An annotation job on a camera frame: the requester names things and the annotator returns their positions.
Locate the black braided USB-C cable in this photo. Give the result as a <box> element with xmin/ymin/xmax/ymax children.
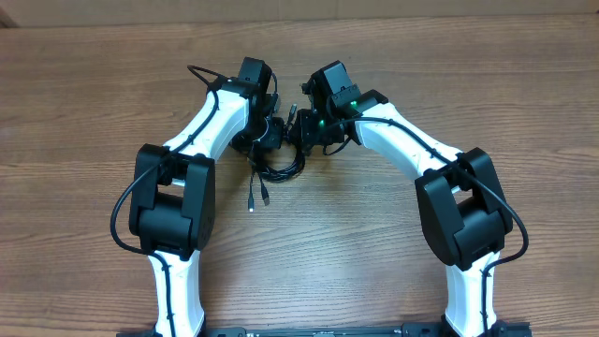
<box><xmin>246</xmin><ymin>102</ymin><xmax>299</xmax><ymax>213</ymax></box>

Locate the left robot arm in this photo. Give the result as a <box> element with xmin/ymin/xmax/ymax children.
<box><xmin>129</xmin><ymin>57</ymin><xmax>283</xmax><ymax>336</ymax></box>

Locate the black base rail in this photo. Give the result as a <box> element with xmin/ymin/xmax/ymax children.
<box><xmin>116</xmin><ymin>320</ymin><xmax>533</xmax><ymax>337</ymax></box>

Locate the black glossy USB cable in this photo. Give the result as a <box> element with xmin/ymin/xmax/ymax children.
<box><xmin>242</xmin><ymin>139</ymin><xmax>308</xmax><ymax>208</ymax></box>

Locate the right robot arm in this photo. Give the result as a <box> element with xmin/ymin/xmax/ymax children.
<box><xmin>291</xmin><ymin>61</ymin><xmax>513</xmax><ymax>336</ymax></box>

